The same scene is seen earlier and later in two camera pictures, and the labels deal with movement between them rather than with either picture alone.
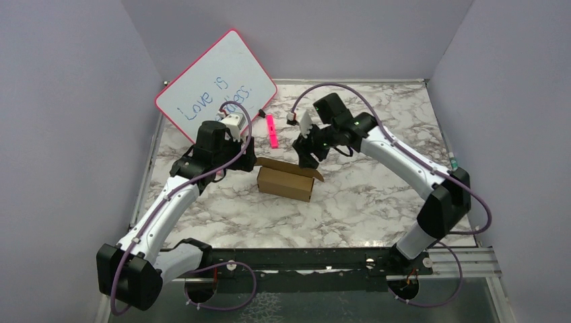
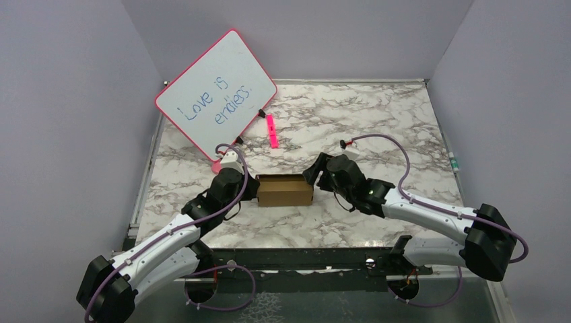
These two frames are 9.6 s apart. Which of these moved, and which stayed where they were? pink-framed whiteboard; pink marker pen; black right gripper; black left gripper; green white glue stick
Moved: black left gripper; black right gripper
Stayed: green white glue stick; pink-framed whiteboard; pink marker pen
